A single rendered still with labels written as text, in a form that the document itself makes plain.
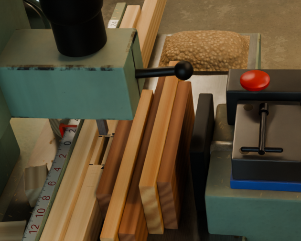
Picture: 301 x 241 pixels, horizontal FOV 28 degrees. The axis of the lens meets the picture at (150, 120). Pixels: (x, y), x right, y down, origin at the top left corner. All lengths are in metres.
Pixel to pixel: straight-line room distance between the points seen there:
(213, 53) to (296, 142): 0.29
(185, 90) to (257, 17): 1.93
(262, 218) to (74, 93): 0.22
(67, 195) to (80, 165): 0.04
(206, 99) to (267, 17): 1.98
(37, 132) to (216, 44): 0.31
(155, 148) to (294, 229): 0.16
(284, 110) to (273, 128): 0.03
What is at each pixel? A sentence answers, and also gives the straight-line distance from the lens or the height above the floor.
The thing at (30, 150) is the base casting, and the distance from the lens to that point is 0.92.
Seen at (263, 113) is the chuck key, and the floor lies 1.01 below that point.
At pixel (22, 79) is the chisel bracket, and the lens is 0.62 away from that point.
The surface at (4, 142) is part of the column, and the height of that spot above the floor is 0.86.
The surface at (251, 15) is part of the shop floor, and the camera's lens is 2.62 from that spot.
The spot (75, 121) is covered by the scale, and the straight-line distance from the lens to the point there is 0.70.
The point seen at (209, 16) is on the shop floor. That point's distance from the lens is 2.64.
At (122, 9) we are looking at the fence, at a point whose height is 0.96.
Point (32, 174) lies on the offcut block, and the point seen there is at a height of 0.83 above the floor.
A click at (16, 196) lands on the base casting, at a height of 0.80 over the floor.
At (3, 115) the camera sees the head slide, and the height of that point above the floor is 1.02.
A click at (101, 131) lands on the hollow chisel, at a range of 0.68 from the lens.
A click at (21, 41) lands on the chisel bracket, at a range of 0.65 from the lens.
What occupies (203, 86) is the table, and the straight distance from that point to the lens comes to 0.81.
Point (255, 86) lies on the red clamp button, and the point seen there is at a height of 1.02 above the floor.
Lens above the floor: 1.40
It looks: 41 degrees down
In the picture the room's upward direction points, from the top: 10 degrees counter-clockwise
